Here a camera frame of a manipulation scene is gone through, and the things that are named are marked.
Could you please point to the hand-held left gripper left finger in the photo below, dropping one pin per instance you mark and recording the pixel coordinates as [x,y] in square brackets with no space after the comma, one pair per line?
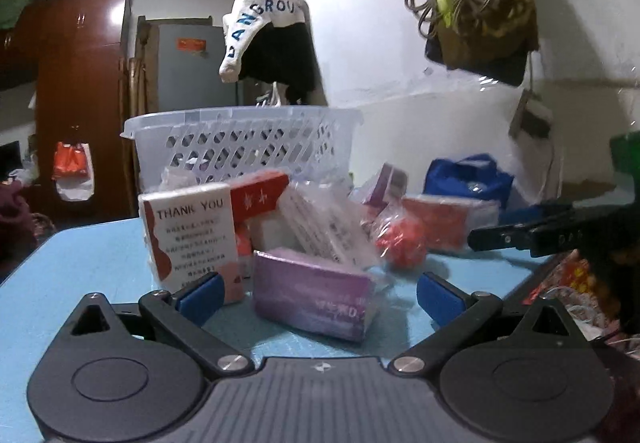
[202,297]

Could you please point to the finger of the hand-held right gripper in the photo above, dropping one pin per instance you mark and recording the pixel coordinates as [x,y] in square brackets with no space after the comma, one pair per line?
[540,214]
[500,238]

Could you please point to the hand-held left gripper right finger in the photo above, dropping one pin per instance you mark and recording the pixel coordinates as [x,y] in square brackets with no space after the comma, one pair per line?
[441,299]

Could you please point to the red-orange box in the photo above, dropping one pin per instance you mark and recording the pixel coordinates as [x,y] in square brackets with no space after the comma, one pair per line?
[440,220]

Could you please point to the white plastic basket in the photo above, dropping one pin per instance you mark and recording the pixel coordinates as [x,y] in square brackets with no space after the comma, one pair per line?
[240,123]

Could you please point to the red printed cloth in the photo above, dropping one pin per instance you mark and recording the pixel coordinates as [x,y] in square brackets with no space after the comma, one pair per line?
[575,288]

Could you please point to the white and red card box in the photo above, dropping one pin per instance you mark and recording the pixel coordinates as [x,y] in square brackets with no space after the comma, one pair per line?
[190,233]

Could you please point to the red ball in plastic bag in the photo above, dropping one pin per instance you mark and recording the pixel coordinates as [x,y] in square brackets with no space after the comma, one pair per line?
[402,240]

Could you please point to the blue bag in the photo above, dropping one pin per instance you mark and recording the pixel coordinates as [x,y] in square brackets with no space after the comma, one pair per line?
[465,173]

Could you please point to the white plastic packet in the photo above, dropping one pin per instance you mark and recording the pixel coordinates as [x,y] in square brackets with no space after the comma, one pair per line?
[176,180]

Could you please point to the small purple box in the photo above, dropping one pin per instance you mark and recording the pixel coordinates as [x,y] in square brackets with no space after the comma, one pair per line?
[387,183]

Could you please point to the clear plastic packet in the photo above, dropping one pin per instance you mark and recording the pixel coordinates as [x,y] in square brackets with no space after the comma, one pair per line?
[320,223]

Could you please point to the orange and white plastic bag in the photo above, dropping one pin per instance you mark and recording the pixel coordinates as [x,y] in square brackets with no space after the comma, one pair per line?
[72,163]

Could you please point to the brown hanging bag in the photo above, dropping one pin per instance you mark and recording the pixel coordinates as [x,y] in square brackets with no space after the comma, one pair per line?
[490,33]

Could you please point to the dark red cloth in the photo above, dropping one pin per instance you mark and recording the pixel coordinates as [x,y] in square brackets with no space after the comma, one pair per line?
[15,218]

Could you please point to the white clothes hangers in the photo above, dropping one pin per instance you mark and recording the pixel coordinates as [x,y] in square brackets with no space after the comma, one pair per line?
[270,97]

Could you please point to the grey door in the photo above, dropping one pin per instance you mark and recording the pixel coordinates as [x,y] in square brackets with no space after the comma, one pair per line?
[185,78]

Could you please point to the red door sticker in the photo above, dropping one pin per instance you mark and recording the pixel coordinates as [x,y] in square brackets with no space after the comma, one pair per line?
[191,44]

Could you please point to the black garment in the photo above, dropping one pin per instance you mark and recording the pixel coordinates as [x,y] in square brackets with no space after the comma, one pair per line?
[285,53]

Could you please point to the brown wooden wardrobe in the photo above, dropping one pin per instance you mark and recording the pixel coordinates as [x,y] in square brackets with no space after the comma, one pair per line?
[75,73]

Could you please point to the white hoodie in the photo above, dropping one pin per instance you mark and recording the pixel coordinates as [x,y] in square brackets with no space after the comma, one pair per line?
[250,8]

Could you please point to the wooden frame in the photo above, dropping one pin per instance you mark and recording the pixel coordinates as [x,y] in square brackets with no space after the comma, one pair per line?
[137,73]

